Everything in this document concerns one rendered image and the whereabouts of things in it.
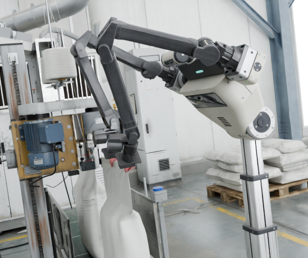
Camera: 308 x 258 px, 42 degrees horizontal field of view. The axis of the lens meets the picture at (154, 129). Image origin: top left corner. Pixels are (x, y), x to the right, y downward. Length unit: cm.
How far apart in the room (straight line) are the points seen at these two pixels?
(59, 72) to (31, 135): 35
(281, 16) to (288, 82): 119
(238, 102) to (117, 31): 60
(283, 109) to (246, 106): 625
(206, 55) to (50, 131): 89
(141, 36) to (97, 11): 418
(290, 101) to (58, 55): 607
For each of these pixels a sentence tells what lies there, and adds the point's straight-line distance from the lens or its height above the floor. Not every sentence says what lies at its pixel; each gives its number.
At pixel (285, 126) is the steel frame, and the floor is 56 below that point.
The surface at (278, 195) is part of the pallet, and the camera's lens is 512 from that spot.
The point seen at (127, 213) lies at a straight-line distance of 190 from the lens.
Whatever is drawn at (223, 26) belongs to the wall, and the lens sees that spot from 752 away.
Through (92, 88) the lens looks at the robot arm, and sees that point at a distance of 194.
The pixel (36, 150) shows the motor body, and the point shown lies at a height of 118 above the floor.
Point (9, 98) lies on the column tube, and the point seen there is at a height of 147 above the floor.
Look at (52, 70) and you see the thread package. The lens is 209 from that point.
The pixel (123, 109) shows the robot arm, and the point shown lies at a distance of 157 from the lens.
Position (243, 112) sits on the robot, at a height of 126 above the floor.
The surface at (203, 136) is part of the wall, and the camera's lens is 713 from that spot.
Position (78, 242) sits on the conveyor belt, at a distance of 313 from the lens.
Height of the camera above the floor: 136
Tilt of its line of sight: 4 degrees down
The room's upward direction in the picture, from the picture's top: 7 degrees counter-clockwise
